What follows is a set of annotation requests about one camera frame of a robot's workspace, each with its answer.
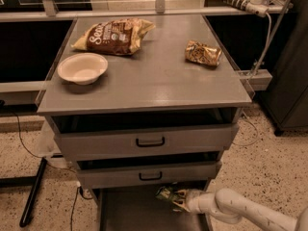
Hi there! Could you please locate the grey top drawer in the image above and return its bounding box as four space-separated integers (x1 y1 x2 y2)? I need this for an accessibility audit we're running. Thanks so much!
49 108 240 162

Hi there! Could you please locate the grey middle drawer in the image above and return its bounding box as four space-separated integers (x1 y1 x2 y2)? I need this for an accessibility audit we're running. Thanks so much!
77 152 221 189

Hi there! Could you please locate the small gold snack bag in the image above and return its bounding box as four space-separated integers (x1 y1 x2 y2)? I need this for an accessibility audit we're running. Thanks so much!
185 40 222 66

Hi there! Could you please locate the white power strip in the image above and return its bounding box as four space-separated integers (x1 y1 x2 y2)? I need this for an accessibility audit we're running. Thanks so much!
222 0 269 17

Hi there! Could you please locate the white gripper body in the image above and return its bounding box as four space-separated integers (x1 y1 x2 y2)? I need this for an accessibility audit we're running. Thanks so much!
185 190 205 214

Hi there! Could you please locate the green jalapeno chip bag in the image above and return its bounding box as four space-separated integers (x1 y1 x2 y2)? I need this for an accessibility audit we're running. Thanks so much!
155 186 184 211

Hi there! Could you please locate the black floor cable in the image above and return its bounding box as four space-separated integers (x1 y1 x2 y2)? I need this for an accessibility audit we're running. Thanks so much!
9 111 46 161

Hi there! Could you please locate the grey metal back rail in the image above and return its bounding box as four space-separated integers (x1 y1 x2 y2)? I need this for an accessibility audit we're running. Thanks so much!
0 4 293 23

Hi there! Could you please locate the brown tortilla chip bag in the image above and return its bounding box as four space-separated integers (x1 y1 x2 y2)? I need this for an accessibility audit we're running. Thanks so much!
71 18 155 56

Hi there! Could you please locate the white paper bowl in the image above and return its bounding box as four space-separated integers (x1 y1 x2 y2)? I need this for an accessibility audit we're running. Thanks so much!
57 53 108 86

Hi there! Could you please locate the grey bottom drawer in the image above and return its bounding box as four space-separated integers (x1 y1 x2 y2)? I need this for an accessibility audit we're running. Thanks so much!
95 184 213 231

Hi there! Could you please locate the grey drawer cabinet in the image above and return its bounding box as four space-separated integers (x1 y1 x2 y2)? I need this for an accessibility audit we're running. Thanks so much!
36 13 253 231

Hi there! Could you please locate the black floor stand leg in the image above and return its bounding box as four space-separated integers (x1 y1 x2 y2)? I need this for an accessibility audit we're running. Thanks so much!
19 158 47 228

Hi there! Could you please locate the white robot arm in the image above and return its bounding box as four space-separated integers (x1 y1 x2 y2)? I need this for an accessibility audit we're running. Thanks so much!
172 189 308 231

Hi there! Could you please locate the grey drawer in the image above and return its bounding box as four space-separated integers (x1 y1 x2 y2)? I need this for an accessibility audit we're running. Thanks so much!
49 108 240 162
77 152 221 189
95 184 213 231

